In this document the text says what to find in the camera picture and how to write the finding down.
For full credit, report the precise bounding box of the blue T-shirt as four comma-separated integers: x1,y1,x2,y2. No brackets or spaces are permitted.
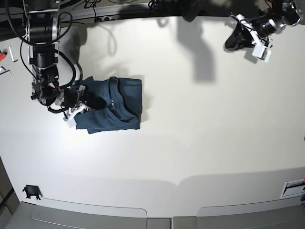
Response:
74,77,142,134

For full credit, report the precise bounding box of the left grey chair back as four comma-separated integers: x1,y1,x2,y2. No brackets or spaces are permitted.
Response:
5,202,171,229

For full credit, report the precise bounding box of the right grey chair back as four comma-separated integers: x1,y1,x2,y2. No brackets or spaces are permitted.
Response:
173,197,305,229

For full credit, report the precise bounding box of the upper hex key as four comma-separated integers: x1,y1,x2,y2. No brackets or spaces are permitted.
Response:
9,46,18,62

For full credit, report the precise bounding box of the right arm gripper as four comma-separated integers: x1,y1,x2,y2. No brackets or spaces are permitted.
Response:
55,85,107,121

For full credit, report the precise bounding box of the black table clip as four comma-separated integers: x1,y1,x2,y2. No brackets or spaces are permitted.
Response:
22,185,43,200

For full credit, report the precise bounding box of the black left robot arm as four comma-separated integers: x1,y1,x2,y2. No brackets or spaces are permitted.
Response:
225,0,304,51

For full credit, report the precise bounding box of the grey chair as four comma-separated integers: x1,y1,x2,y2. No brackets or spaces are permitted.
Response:
5,202,171,229
173,197,305,229

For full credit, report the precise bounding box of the red handled tool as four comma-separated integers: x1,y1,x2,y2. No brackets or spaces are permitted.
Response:
0,49,8,62

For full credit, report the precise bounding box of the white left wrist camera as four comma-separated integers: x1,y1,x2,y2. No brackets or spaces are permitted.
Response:
252,44,272,62

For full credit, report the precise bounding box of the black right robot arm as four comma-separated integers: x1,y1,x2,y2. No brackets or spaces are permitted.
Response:
22,0,212,103

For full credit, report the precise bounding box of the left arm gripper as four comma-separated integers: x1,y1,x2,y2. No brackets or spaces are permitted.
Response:
224,14,273,51

